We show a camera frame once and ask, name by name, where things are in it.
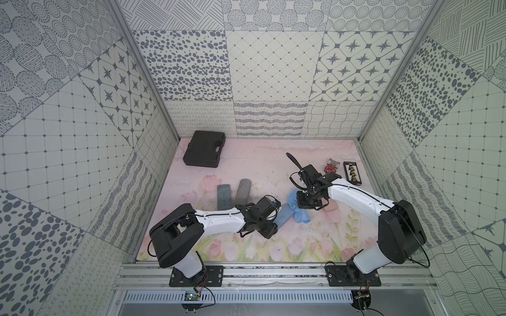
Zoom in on red and black clip cables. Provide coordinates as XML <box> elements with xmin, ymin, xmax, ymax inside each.
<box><xmin>323</xmin><ymin>157</ymin><xmax>343</xmax><ymax>175</ymax></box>

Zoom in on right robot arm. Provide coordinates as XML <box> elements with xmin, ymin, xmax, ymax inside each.
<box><xmin>291</xmin><ymin>161</ymin><xmax>427</xmax><ymax>279</ymax></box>

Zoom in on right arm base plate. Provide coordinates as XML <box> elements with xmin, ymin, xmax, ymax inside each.
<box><xmin>324</xmin><ymin>261</ymin><xmax>382</xmax><ymax>287</ymax></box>

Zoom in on left controller board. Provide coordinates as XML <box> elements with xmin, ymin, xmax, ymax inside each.
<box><xmin>181</xmin><ymin>292</ymin><xmax>202</xmax><ymax>312</ymax></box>

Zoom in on white vent grille strip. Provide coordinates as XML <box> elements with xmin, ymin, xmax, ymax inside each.
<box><xmin>123</xmin><ymin>290</ymin><xmax>353</xmax><ymax>304</ymax></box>

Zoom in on blue eyeglass case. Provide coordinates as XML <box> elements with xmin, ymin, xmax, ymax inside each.
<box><xmin>274</xmin><ymin>207</ymin><xmax>294</xmax><ymax>229</ymax></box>

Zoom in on aluminium rail frame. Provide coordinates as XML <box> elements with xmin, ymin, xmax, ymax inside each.
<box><xmin>113</xmin><ymin>261</ymin><xmax>437</xmax><ymax>290</ymax></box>

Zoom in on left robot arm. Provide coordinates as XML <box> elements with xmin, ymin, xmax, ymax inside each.
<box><xmin>147</xmin><ymin>195</ymin><xmax>281</xmax><ymax>285</ymax></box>

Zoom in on controller board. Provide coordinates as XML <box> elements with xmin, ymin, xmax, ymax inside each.
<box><xmin>351</xmin><ymin>290</ymin><xmax>372</xmax><ymax>312</ymax></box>
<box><xmin>181</xmin><ymin>292</ymin><xmax>202</xmax><ymax>312</ymax></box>

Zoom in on right controller board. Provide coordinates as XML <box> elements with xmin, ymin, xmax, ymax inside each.
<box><xmin>351</xmin><ymin>290</ymin><xmax>372</xmax><ymax>312</ymax></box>

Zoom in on black box with figures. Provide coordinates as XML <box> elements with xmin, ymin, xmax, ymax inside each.
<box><xmin>343</xmin><ymin>161</ymin><xmax>362</xmax><ymax>186</ymax></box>

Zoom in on pink eyeglass case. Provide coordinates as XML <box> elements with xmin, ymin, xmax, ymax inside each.
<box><xmin>323</xmin><ymin>200</ymin><xmax>339</xmax><ymax>212</ymax></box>

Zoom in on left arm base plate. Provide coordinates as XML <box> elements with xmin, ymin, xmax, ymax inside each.
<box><xmin>169</xmin><ymin>265</ymin><xmax>224</xmax><ymax>288</ymax></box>

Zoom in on black plastic tool case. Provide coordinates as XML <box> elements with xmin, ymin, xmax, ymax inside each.
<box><xmin>183</xmin><ymin>130</ymin><xmax>226</xmax><ymax>168</ymax></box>

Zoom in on blue microfiber cloth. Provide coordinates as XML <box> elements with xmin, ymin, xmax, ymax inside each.
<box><xmin>287</xmin><ymin>189</ymin><xmax>310</xmax><ymax>224</ymax></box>

